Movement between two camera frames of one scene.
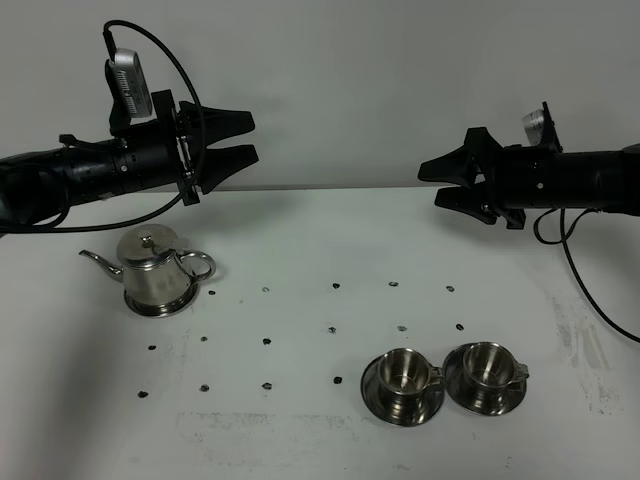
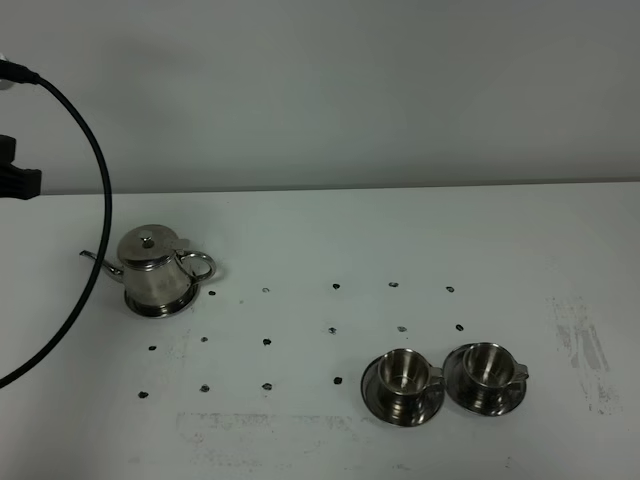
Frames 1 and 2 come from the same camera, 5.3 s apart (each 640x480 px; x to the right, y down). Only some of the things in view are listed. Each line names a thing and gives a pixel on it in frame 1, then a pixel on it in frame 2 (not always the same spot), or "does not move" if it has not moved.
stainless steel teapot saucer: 161,311 does not move
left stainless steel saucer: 374,399 does not move
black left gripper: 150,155 → 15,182
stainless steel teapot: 155,269 does not move
